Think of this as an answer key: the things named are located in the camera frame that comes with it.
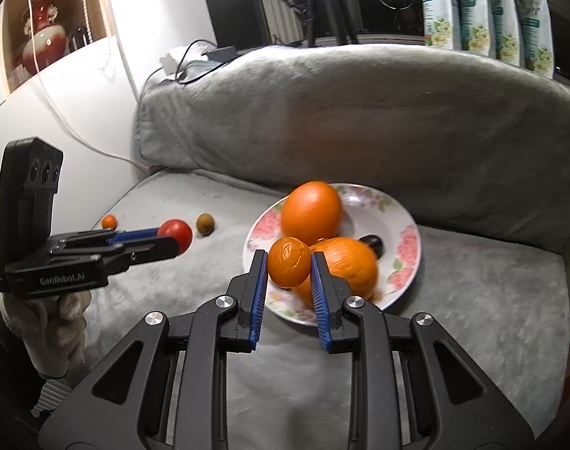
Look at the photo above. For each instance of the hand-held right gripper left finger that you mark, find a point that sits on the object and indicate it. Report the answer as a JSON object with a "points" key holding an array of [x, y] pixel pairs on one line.
{"points": [[259, 300]]}

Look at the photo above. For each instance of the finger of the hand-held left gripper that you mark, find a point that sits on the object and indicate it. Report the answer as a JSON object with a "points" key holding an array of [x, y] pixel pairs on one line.
{"points": [[149, 251], [134, 234]]}

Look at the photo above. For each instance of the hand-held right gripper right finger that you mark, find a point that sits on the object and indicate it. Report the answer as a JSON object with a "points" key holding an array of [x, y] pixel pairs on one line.
{"points": [[320, 304]]}

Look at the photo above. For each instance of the red tomato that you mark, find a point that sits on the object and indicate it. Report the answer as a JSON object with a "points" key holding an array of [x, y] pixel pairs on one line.
{"points": [[179, 234]]}

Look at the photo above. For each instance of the large orange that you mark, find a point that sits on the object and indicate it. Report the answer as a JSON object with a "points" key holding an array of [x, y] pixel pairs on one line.
{"points": [[348, 267], [310, 213]]}

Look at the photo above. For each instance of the small mandarin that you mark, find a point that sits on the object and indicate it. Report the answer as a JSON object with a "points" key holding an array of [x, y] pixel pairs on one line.
{"points": [[109, 221], [288, 262]]}

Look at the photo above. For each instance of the floral white plate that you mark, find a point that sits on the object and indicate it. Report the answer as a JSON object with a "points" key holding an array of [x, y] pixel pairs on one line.
{"points": [[397, 225]]}

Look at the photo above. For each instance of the person's left hand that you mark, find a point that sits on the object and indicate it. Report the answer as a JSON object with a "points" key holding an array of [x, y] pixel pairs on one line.
{"points": [[50, 328]]}

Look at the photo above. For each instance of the brown longan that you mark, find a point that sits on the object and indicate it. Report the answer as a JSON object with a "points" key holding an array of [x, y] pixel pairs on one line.
{"points": [[205, 223]]}

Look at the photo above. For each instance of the dark round fruit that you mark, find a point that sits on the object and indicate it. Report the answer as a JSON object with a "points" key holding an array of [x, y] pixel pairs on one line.
{"points": [[373, 243]]}

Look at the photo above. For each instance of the red and white vase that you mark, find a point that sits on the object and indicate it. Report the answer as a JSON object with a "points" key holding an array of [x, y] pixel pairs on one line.
{"points": [[45, 49]]}

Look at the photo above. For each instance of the crumpled white tissue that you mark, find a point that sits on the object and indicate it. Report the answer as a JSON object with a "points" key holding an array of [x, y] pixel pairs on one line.
{"points": [[170, 61]]}

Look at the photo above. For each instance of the grey pillow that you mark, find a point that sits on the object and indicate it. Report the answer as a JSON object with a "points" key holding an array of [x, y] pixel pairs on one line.
{"points": [[360, 117]]}

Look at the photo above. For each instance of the grey power adapter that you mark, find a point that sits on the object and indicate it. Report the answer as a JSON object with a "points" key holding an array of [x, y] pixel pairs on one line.
{"points": [[221, 53]]}

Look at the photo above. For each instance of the dark window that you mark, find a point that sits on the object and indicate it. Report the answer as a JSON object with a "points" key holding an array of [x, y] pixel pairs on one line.
{"points": [[369, 9]]}

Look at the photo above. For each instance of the black stand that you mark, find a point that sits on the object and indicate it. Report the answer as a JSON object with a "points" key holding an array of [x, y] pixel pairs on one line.
{"points": [[324, 0]]}

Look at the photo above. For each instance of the floral white tissue packet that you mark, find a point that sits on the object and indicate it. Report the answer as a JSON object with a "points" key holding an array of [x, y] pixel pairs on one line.
{"points": [[503, 14], [437, 4], [472, 9], [536, 28]]}

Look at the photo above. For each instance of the wooden wall niche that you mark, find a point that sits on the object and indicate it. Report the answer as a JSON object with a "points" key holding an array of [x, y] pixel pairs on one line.
{"points": [[12, 23]]}

